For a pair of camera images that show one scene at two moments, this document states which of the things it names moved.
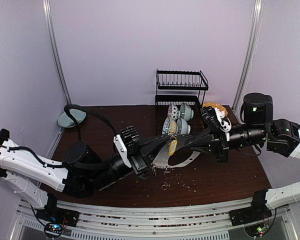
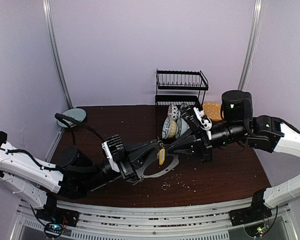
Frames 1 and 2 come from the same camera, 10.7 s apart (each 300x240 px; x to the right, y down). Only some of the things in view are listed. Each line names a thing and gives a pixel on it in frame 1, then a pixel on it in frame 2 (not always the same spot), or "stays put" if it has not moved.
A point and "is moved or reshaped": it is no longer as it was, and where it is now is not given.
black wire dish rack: (185, 87) stays put
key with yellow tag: (173, 145) is moved or reshaped
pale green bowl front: (182, 127) stays put
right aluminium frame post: (255, 30) stays put
